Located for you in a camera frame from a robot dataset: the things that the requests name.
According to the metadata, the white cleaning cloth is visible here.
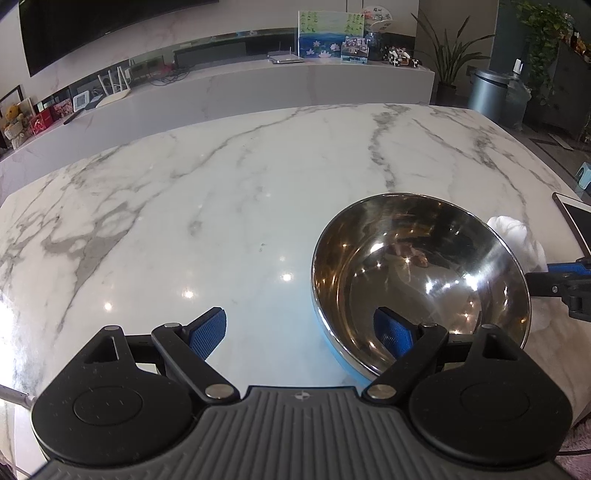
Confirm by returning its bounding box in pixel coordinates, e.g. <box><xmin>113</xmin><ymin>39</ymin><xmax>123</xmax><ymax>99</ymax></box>
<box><xmin>486</xmin><ymin>214</ymin><xmax>550</xmax><ymax>333</ymax></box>

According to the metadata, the stainless steel bowl blue outside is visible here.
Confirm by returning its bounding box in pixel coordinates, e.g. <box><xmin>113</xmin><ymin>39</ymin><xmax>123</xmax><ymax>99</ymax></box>
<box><xmin>311</xmin><ymin>193</ymin><xmax>532</xmax><ymax>380</ymax></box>

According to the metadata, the light blue plastic stool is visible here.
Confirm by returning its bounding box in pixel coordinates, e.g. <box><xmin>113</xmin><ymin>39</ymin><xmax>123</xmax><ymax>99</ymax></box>
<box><xmin>575</xmin><ymin>162</ymin><xmax>591</xmax><ymax>191</ymax></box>

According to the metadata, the pink fluffy rug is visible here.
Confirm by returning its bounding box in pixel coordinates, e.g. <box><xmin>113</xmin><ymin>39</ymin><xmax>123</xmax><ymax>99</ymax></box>
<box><xmin>555</xmin><ymin>418</ymin><xmax>591</xmax><ymax>480</ymax></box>

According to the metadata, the dark cabinet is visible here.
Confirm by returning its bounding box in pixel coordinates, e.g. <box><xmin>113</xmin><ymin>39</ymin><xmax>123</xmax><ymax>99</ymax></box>
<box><xmin>525</xmin><ymin>42</ymin><xmax>590</xmax><ymax>140</ymax></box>

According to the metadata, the clear water jug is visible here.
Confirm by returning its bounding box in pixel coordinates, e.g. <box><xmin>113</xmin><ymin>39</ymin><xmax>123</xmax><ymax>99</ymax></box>
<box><xmin>501</xmin><ymin>58</ymin><xmax>531</xmax><ymax>131</ymax></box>

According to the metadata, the grey metal trash bin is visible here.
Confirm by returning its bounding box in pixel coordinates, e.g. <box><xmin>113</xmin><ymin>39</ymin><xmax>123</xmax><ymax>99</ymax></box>
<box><xmin>468</xmin><ymin>69</ymin><xmax>510</xmax><ymax>123</ymax></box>

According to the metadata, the climbing green plant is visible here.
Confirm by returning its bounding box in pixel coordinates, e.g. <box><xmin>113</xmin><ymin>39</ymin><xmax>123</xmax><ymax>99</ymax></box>
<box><xmin>513</xmin><ymin>0</ymin><xmax>570</xmax><ymax>105</ymax></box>

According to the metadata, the large potted plant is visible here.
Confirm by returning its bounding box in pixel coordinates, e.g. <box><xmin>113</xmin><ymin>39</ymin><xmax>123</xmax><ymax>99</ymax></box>
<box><xmin>413</xmin><ymin>9</ymin><xmax>495</xmax><ymax>106</ymax></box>

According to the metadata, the black white toy figure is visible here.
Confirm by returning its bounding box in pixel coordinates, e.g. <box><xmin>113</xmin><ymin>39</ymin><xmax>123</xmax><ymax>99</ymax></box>
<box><xmin>385</xmin><ymin>46</ymin><xmax>422</xmax><ymax>68</ymax></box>

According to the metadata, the red gift box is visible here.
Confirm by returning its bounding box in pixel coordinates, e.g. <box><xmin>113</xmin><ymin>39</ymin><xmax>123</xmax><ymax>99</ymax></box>
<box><xmin>29</xmin><ymin>109</ymin><xmax>54</xmax><ymax>135</ymax></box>

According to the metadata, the small white display device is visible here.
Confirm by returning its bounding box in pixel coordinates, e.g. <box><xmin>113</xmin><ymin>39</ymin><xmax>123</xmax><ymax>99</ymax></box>
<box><xmin>72</xmin><ymin>90</ymin><xmax>91</xmax><ymax>113</ymax></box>

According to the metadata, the plush toy doll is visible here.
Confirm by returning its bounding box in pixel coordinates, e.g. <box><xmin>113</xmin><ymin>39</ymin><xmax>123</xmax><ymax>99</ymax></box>
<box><xmin>4</xmin><ymin>104</ymin><xmax>26</xmax><ymax>150</ymax></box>

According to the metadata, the white wifi router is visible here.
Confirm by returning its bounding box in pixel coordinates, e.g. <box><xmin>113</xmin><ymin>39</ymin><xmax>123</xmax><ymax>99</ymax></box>
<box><xmin>84</xmin><ymin>66</ymin><xmax>131</xmax><ymax>110</ymax></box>

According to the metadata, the small photo box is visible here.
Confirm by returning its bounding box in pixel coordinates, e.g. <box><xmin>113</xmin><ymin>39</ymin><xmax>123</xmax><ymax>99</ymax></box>
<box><xmin>341</xmin><ymin>36</ymin><xmax>370</xmax><ymax>64</ymax></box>

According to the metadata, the round paper fan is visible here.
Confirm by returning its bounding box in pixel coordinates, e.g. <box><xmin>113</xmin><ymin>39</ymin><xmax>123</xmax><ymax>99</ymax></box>
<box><xmin>362</xmin><ymin>6</ymin><xmax>394</xmax><ymax>33</ymax></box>

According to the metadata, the grey set-top box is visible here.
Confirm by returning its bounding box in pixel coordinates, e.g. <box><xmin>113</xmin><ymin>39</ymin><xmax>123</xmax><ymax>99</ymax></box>
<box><xmin>267</xmin><ymin>49</ymin><xmax>304</xmax><ymax>65</ymax></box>

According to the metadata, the large black television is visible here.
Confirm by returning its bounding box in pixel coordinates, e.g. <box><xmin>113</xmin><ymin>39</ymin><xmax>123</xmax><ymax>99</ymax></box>
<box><xmin>18</xmin><ymin>0</ymin><xmax>205</xmax><ymax>76</ymax></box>

